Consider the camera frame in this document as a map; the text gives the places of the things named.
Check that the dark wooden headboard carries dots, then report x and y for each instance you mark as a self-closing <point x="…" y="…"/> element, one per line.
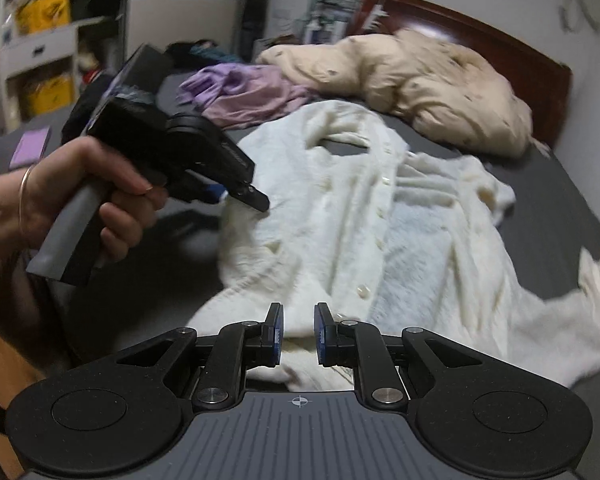
<point x="480" y="25"/>

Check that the black duffel bag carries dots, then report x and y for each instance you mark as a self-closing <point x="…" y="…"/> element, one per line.
<point x="180" y="52"/>

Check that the black upright bag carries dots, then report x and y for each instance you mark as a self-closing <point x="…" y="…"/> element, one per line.
<point x="255" y="15"/>

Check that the air conditioner pipe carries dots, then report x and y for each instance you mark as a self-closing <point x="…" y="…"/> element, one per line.
<point x="577" y="7"/>

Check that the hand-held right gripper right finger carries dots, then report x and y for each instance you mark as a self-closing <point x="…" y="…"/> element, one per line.
<point x="321" y="337"/>

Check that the person's left forearm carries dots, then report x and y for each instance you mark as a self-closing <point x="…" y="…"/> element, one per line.
<point x="0" y="220"/>

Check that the teal clothing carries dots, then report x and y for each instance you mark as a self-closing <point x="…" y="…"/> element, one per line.
<point x="215" y="52"/>

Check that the yellow box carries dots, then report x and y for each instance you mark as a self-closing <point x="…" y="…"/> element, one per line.
<point x="47" y="92"/>
<point x="42" y="7"/>

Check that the beige heart print duvet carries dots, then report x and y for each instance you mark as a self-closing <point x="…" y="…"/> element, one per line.
<point x="430" y="85"/>

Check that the white grey striped wardrobe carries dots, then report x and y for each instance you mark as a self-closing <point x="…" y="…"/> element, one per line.
<point x="180" y="5"/>

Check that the white shelf unit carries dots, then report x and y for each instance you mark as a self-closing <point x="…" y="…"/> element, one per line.
<point x="40" y="45"/>

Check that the pink top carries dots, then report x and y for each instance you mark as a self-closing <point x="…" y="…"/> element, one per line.
<point x="260" y="100"/>

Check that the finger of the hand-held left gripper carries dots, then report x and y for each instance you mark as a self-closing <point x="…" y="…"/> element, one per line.
<point x="212" y="191"/>
<point x="252" y="196"/>

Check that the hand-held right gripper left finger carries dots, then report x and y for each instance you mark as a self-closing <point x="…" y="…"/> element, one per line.
<point x="277" y="337"/>

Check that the purple camisole top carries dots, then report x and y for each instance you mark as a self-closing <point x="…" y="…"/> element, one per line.
<point x="207" y="82"/>

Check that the white knit cardigan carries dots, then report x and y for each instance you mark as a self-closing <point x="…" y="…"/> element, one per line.
<point x="355" y="210"/>

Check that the person's left hand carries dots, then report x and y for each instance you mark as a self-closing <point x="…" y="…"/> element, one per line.
<point x="70" y="170"/>

